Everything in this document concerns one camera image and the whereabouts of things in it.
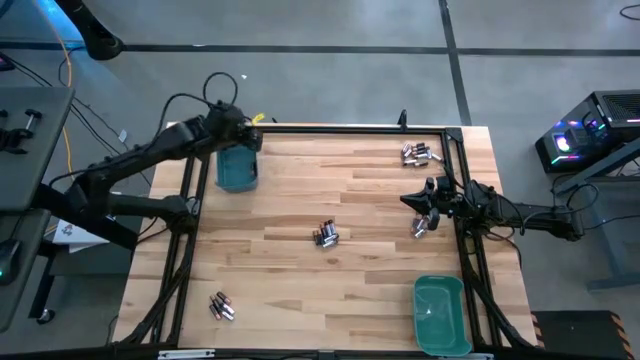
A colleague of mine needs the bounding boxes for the black desk leg with caster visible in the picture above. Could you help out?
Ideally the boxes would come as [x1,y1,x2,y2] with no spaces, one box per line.
[28,239,57,325]

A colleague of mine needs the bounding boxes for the dull teal plastic bin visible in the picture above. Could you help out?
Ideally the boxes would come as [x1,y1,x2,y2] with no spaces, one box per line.
[214,143,260,195]

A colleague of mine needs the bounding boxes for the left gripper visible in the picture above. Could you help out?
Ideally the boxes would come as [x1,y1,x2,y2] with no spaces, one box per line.
[203,101,265,153]

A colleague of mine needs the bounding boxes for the black diagonal support bar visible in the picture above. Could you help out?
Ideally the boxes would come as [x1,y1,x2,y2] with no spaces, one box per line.
[29,182,140,251]

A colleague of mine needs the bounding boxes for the black clamp tool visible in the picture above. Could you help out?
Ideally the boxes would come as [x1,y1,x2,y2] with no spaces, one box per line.
[0,108,44,154]

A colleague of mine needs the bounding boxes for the yellow cable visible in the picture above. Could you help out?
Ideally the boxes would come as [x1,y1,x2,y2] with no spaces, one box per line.
[47,9,76,176]

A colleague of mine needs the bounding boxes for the black computer tower RGB lights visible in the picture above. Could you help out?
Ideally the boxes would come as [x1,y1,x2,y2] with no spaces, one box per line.
[534,89,640,175]

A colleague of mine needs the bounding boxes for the black computer mouse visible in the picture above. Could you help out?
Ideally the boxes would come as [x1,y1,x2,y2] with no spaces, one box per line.
[0,238,23,287]

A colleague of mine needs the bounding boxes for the white printed paper sheet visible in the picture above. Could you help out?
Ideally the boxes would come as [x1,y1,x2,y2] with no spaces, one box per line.
[51,219,111,255]

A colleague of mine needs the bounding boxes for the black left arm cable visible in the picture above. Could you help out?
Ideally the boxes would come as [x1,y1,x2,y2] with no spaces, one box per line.
[158,71,240,139]

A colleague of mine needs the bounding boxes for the dark grey desk top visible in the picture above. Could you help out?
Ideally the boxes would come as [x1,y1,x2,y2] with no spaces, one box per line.
[0,208,52,334]
[0,86,76,215]

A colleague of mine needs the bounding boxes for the bright teal plastic bin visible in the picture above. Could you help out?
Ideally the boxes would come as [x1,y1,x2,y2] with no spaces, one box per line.
[411,274,474,358]

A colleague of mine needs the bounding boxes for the silver metal plate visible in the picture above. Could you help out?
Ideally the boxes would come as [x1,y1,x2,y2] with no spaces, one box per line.
[437,352,495,360]
[157,348,217,360]

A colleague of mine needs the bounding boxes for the black hazard striped mat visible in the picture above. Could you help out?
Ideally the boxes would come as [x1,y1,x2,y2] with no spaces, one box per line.
[529,309,629,360]

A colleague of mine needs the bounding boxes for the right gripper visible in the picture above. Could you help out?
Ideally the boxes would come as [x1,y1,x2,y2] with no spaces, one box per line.
[399,175,470,232]

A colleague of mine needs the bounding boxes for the black pedestal stand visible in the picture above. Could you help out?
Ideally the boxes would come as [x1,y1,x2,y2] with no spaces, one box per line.
[53,0,126,62]

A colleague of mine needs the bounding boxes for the desk with grey steel legs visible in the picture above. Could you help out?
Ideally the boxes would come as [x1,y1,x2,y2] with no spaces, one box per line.
[552,139,640,292]

